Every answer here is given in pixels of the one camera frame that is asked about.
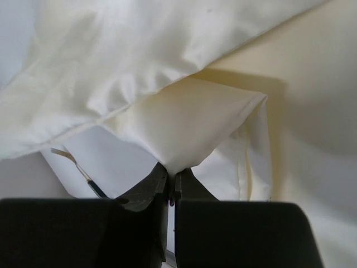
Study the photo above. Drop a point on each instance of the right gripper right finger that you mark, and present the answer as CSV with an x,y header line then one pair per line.
x,y
213,233

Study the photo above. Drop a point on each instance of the gold fork green handle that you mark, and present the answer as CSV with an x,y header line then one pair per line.
x,y
91,183

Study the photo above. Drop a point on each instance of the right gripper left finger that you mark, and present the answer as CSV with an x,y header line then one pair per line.
x,y
127,231

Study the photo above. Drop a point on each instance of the cream cloth placemat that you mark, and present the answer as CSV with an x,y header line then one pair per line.
x,y
259,97

